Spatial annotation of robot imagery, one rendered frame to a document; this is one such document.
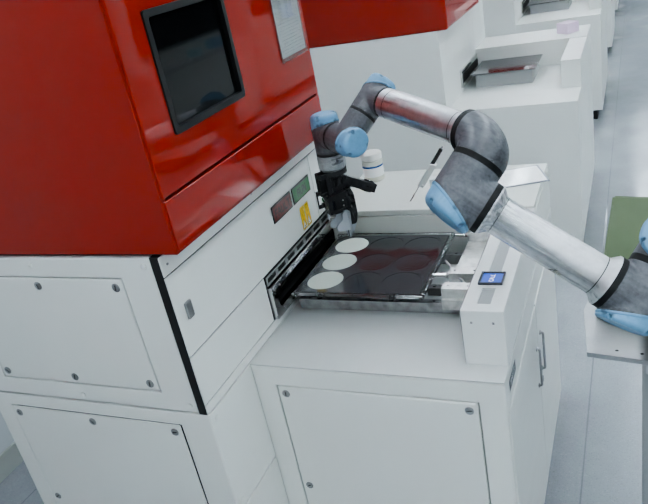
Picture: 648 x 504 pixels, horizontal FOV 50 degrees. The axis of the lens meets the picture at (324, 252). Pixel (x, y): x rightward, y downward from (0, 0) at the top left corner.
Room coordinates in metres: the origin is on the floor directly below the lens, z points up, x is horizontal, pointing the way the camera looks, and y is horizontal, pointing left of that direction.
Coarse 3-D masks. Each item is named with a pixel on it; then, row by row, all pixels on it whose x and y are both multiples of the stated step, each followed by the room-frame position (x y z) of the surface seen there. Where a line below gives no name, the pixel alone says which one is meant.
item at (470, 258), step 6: (468, 246) 1.76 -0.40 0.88; (474, 246) 1.75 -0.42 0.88; (480, 246) 1.74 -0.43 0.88; (468, 252) 1.72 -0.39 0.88; (474, 252) 1.71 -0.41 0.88; (480, 252) 1.70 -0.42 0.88; (462, 258) 1.69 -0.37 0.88; (468, 258) 1.68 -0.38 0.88; (474, 258) 1.68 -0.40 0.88; (462, 264) 1.66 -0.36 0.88; (468, 264) 1.65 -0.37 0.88; (474, 264) 1.64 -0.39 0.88; (444, 300) 1.49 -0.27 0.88; (450, 300) 1.48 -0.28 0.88; (456, 300) 1.48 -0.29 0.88; (462, 300) 1.47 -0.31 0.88; (444, 306) 1.49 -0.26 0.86; (450, 306) 1.48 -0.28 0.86; (456, 306) 1.48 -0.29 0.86
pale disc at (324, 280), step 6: (318, 276) 1.72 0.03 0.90; (324, 276) 1.72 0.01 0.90; (330, 276) 1.71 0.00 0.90; (336, 276) 1.70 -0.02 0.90; (342, 276) 1.69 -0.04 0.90; (312, 282) 1.70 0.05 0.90; (318, 282) 1.69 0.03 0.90; (324, 282) 1.68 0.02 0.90; (330, 282) 1.67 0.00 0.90; (336, 282) 1.67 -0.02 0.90; (318, 288) 1.65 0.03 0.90; (324, 288) 1.65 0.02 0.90
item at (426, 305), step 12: (300, 300) 1.71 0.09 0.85; (312, 300) 1.69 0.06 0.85; (324, 300) 1.68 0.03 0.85; (336, 300) 1.66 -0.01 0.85; (348, 300) 1.64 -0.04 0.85; (360, 300) 1.63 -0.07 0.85; (372, 300) 1.62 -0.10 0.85; (384, 300) 1.60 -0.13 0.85; (396, 300) 1.59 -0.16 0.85; (408, 300) 1.58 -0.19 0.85; (420, 300) 1.56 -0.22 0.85; (432, 300) 1.55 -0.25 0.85; (432, 312) 1.54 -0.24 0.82; (444, 312) 1.53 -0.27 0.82; (456, 312) 1.51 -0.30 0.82
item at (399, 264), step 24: (336, 240) 1.94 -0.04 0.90; (384, 240) 1.87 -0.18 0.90; (408, 240) 1.83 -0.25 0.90; (432, 240) 1.80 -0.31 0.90; (360, 264) 1.75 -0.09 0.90; (384, 264) 1.71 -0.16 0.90; (408, 264) 1.68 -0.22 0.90; (432, 264) 1.65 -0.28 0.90; (312, 288) 1.66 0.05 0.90; (336, 288) 1.63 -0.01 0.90; (360, 288) 1.60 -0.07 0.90; (384, 288) 1.58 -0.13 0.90; (408, 288) 1.55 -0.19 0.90
